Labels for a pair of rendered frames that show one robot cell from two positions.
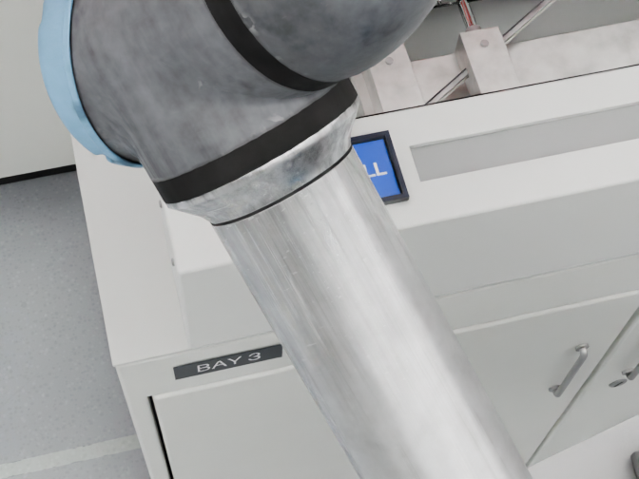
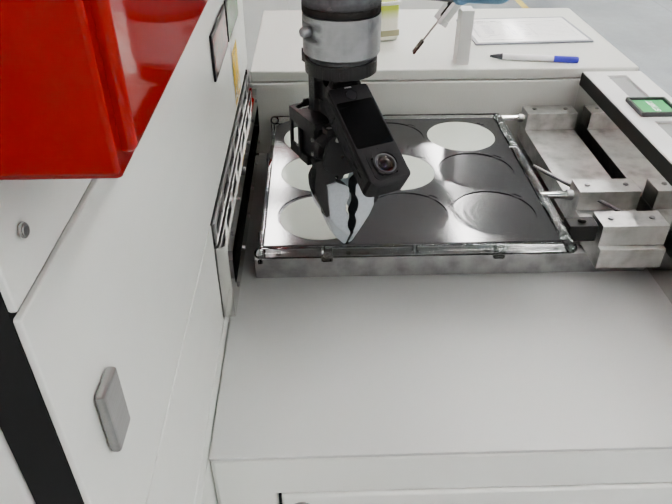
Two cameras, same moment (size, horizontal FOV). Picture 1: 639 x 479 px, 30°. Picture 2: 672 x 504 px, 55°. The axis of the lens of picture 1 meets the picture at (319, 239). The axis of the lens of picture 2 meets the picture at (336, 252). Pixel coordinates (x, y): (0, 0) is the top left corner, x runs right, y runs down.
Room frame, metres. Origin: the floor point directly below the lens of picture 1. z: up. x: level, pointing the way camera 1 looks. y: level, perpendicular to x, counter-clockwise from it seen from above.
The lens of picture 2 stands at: (0.68, 0.67, 1.32)
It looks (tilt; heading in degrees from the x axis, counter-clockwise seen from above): 36 degrees down; 287
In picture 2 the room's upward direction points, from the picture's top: straight up
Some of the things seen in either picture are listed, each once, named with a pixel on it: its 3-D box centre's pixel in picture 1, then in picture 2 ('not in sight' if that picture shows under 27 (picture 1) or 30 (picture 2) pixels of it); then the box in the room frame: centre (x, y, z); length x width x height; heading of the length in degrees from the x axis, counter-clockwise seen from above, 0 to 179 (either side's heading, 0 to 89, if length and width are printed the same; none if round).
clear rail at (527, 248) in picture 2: not in sight; (416, 250); (0.76, 0.07, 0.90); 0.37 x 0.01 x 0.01; 19
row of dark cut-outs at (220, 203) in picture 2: not in sight; (234, 138); (1.02, -0.01, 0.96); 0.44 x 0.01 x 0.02; 109
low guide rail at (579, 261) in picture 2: not in sight; (451, 260); (0.73, 0.00, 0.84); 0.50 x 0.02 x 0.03; 19
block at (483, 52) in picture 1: (491, 78); (604, 193); (0.56, -0.13, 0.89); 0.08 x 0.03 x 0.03; 19
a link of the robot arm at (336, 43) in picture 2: not in sight; (338, 35); (0.86, 0.08, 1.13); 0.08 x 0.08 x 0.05
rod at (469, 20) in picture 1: (468, 18); (557, 195); (0.61, -0.11, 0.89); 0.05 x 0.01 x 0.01; 19
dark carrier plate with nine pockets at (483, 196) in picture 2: not in sight; (397, 173); (0.83, -0.10, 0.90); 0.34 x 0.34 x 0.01; 19
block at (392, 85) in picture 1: (396, 96); (628, 227); (0.53, -0.05, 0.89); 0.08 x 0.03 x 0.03; 19
